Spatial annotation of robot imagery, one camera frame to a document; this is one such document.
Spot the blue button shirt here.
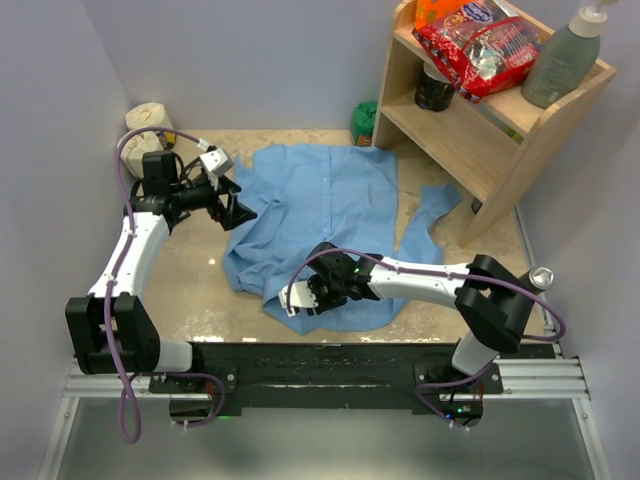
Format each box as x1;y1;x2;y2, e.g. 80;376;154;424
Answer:
224;144;461;334

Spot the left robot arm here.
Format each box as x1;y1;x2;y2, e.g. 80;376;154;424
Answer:
65;146;257;392

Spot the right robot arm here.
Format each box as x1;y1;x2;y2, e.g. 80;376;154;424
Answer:
288;242;535;393

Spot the white cloth bag front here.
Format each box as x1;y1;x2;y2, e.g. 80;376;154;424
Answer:
120;132;164;179

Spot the white cloth bag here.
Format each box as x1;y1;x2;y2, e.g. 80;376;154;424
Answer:
125;102;176;149
120;132;164;179

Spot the white cloth bag rear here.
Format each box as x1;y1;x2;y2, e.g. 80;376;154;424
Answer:
125;102;176;149

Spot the green lidded container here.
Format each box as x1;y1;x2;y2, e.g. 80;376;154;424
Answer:
350;100;377;147

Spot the dark glass bottle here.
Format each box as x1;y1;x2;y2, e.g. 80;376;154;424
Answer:
518;266;554;294

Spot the wooden shelf unit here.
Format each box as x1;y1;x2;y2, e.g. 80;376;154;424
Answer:
372;1;617;245

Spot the dark jar on shelf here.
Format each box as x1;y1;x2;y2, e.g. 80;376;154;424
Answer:
414;62;456;112

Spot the orange snack box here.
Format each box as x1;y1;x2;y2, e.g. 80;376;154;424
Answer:
414;0;466;29

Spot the red candy bag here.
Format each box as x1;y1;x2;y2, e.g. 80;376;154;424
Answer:
413;1;549;103

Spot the green pump bottle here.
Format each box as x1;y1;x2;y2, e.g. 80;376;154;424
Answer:
521;0;617;108

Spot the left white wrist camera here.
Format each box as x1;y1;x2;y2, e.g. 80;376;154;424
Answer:
199;148;234;190

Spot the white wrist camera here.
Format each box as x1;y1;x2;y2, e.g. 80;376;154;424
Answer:
199;148;234;190
278;281;319;317

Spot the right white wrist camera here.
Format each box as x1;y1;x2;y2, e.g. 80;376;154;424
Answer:
278;281;319;317

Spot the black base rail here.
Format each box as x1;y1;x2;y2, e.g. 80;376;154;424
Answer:
150;343;503;423

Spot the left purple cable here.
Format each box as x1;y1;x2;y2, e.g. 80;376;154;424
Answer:
102;126;209;445

